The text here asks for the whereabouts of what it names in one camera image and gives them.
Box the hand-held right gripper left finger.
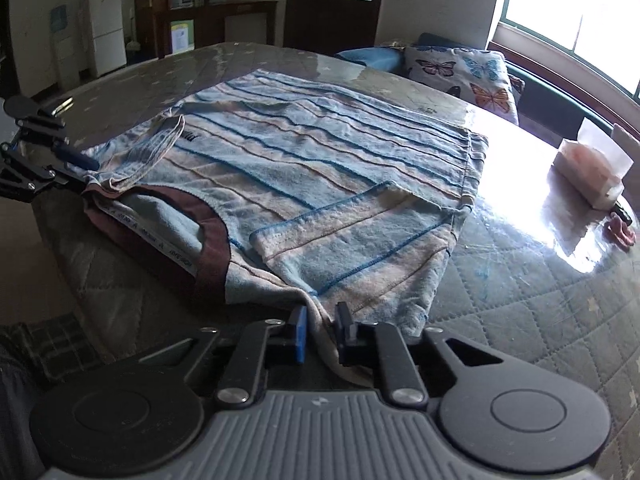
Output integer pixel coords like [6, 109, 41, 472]
[134, 304, 308, 408]

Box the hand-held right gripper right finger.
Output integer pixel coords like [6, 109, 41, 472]
[334, 302, 506, 407]

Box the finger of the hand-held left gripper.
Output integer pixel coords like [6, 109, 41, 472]
[0, 144, 87, 205]
[14, 115, 101, 172]

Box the blue striped towel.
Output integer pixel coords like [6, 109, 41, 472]
[82, 67, 490, 378]

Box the white water dispenser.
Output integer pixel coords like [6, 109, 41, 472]
[49, 4, 82, 89]

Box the white refrigerator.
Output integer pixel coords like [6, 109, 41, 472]
[88, 0, 127, 79]

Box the yellow-green paper sheet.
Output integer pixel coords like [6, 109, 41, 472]
[170, 20, 195, 54]

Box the dark wooden cabinet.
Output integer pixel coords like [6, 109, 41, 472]
[134, 0, 279, 59]

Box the dark plaid clothing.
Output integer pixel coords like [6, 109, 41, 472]
[0, 312, 103, 393]

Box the blue cushion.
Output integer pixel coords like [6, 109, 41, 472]
[335, 46, 407, 76]

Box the dark wooden door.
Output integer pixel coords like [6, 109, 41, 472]
[284, 0, 389, 54]

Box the butterfly print pillow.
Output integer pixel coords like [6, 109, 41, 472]
[402, 44, 522, 126]

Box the white tissue pack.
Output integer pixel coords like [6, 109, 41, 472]
[552, 117, 634, 210]

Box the small pink object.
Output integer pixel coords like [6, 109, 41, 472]
[606, 212, 637, 249]

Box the dark green sofa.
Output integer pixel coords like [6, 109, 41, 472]
[417, 32, 623, 137]

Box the window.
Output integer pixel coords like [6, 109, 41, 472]
[492, 0, 640, 102]

